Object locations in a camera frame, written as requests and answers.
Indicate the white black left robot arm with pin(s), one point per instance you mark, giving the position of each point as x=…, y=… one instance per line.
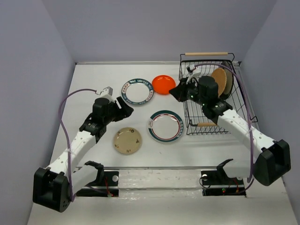
x=55, y=186

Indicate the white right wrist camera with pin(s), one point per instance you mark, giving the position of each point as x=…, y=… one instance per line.
x=193, y=72

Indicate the orange plastic plate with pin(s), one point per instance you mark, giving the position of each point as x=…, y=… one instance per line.
x=162, y=84

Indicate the white plate blue lettered rim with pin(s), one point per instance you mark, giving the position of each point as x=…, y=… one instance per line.
x=137, y=91

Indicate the black wire dish rack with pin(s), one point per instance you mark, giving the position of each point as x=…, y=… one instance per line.
x=197, y=123

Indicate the dark rimmed ceramic plate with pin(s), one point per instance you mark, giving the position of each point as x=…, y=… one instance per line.
x=229, y=84

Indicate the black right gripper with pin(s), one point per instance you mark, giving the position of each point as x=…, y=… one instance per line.
x=179, y=91

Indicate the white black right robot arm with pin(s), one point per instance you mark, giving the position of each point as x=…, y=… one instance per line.
x=269, y=159

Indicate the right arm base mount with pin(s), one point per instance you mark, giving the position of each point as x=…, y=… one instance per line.
x=214, y=184

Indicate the white plate green red rim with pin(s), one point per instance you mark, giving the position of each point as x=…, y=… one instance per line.
x=165, y=126

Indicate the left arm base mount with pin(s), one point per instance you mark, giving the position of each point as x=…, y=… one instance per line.
x=107, y=187

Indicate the woven bamboo plate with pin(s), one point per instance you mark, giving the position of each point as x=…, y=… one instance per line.
x=220, y=78

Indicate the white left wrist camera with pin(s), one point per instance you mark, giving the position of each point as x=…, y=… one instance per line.
x=105, y=93

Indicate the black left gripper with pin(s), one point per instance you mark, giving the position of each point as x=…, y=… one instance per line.
x=125, y=111

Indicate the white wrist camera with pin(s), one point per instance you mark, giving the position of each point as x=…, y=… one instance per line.
x=193, y=72
x=105, y=93

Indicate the cream patterned plate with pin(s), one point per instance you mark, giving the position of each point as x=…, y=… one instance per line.
x=127, y=140

